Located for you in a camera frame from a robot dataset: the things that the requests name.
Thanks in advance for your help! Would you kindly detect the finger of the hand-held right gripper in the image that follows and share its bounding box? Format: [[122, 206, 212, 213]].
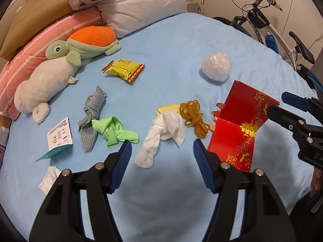
[[267, 105, 307, 132], [282, 92, 320, 112]]

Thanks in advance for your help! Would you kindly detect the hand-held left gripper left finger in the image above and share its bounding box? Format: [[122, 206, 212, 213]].
[[28, 141, 132, 242]]

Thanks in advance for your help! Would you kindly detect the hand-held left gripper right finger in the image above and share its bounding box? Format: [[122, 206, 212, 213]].
[[193, 139, 296, 242]]

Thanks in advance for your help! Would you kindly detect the white paper towel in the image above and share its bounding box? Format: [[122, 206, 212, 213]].
[[134, 111, 186, 169]]

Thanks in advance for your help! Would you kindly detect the person's right hand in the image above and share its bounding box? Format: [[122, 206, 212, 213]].
[[310, 168, 323, 192]]

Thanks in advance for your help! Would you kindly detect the green cloth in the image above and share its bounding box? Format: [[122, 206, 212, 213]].
[[91, 116, 139, 148]]

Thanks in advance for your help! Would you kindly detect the orange plastic wrapper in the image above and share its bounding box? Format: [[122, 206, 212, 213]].
[[211, 102, 226, 132]]

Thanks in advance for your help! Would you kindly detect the tan rubber band bundle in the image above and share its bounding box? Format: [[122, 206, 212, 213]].
[[180, 100, 215, 139]]

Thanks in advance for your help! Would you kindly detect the blue bicycle bottle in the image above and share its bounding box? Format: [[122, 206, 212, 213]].
[[265, 29, 279, 54]]

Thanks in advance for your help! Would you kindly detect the grey waffle cloth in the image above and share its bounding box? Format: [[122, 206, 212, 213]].
[[78, 86, 107, 153]]

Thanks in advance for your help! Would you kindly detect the white bicycle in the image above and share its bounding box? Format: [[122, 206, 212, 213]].
[[212, 0, 323, 94]]

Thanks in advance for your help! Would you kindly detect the white and teal card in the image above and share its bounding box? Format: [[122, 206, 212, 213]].
[[35, 117, 73, 162]]

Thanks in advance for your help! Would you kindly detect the small crumpled white tissue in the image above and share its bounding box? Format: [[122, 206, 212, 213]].
[[38, 166, 62, 195]]

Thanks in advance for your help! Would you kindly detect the white plastic wrap ball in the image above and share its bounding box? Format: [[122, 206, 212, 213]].
[[201, 52, 233, 82]]

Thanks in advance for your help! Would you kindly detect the yellow snack packet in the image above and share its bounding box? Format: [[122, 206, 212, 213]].
[[102, 59, 146, 83]]

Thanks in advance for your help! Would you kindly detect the white seal plush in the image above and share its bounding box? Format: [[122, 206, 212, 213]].
[[14, 55, 87, 124]]

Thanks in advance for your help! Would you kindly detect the patterned blanket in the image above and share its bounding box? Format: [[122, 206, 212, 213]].
[[0, 111, 12, 167]]

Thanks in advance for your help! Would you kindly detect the green orange turtle plush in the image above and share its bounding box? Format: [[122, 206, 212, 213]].
[[45, 21, 122, 67]]

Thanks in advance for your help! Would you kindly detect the pink striped pillow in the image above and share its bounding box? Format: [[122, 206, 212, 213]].
[[0, 7, 103, 120]]

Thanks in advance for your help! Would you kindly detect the white pillow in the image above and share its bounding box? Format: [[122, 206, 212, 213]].
[[97, 0, 188, 39]]

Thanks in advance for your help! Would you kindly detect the brown cushion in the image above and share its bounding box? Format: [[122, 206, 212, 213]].
[[0, 0, 73, 61]]

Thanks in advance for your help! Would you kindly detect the black bicycle frame bag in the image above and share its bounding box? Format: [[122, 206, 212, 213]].
[[248, 8, 268, 29]]

